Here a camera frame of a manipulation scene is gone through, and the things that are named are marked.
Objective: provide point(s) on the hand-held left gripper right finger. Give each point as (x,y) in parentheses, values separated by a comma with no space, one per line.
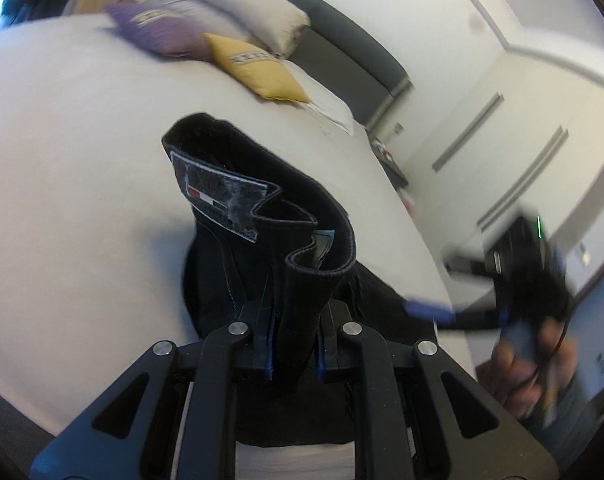
(322,360)

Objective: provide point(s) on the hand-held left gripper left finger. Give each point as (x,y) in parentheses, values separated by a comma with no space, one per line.
(269,350)

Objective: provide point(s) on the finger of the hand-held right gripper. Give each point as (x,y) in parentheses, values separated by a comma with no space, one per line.
(469,265)
(427,310)

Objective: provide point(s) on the black pants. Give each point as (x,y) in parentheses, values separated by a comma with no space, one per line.
(302,290)

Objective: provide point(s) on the person's right forearm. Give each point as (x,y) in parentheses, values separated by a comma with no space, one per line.
(572,420)

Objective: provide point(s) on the person's right hand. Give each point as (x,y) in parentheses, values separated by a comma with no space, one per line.
(517,385)

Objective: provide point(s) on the dark grey nightstand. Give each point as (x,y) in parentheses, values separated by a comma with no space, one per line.
(392,167)

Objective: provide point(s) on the white wardrobe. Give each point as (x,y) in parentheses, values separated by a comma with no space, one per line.
(522,110)

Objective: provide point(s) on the white pillow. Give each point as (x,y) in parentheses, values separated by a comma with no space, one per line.
(232,5)
(327,100)

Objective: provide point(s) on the grey padded headboard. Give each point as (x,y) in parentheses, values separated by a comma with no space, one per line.
(352,50)

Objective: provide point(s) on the bed with white sheet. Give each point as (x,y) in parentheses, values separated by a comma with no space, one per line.
(82,185)

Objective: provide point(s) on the yellow cushion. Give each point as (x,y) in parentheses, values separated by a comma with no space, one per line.
(262,67)

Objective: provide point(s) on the purple cushion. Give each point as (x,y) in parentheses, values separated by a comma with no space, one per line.
(167,35)

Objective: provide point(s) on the wall socket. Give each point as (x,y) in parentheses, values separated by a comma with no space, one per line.
(398,129)

